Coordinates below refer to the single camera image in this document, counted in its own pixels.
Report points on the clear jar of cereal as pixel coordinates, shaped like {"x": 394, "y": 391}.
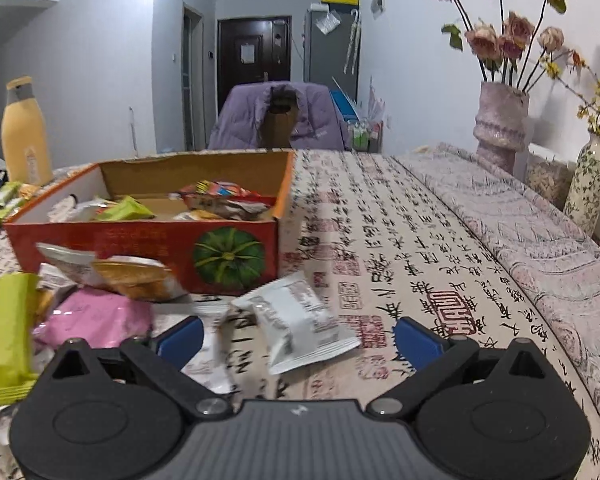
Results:
{"x": 547, "y": 180}

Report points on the small rack with bottles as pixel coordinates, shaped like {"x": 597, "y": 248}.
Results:
{"x": 365, "y": 137}

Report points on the dried pink roses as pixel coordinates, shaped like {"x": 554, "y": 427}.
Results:
{"x": 515, "y": 30}

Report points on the grey refrigerator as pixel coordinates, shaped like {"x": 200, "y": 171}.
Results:
{"x": 330, "y": 60}

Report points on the small white snack packet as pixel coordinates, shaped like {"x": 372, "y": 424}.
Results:
{"x": 75, "y": 210}

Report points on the folded pale umbrella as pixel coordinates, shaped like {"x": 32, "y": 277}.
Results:
{"x": 351, "y": 42}

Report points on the long green snack packet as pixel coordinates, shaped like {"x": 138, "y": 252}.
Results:
{"x": 125, "y": 210}
{"x": 7, "y": 330}

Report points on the blue and red snack packet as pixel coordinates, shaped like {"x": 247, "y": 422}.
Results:
{"x": 225, "y": 197}

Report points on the silver crinkled snack packet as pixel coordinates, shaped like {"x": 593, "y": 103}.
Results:
{"x": 212, "y": 330}

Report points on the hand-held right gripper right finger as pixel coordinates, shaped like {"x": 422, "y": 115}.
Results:
{"x": 417, "y": 342}

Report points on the purple padded jacket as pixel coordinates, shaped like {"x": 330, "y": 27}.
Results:
{"x": 240, "y": 120}

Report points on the quilted grey-pink cloth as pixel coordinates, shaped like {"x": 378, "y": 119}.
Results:
{"x": 530, "y": 260}

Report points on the clear bag on refrigerator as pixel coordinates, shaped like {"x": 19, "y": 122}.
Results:
{"x": 327, "y": 22}

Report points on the golden clear snack packet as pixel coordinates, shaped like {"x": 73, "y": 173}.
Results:
{"x": 140, "y": 280}

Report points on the dark brown entrance door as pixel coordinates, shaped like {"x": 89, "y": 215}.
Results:
{"x": 235, "y": 85}

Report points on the orange printed cardboard box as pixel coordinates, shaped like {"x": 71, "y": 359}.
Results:
{"x": 130, "y": 250}

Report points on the yellow bottle with grey collar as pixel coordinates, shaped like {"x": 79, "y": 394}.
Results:
{"x": 25, "y": 135}

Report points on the brown chair back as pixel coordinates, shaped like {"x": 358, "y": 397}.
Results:
{"x": 280, "y": 130}

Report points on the white interior door frame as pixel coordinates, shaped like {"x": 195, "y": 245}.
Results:
{"x": 192, "y": 85}

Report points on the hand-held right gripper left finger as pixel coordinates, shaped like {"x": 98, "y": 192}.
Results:
{"x": 180, "y": 342}

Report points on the small yellow-orange snack packet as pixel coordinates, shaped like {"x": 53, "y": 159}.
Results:
{"x": 29, "y": 190}

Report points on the small green snack packet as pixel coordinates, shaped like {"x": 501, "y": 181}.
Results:
{"x": 10, "y": 211}
{"x": 5, "y": 195}

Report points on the white oat crisp packet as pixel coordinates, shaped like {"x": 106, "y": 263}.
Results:
{"x": 65, "y": 262}

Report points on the white grey-print snack packet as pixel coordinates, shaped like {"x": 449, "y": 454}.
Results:
{"x": 295, "y": 320}

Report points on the white paper on door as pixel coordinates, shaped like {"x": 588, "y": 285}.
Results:
{"x": 247, "y": 52}

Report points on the pink snack packet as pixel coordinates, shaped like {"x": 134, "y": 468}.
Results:
{"x": 95, "y": 317}

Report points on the pink textured vase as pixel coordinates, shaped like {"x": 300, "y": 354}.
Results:
{"x": 500, "y": 120}

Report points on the floral slim vase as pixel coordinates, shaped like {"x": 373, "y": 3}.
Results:
{"x": 587, "y": 185}

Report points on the blue board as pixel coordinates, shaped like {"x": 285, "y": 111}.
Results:
{"x": 345, "y": 105}

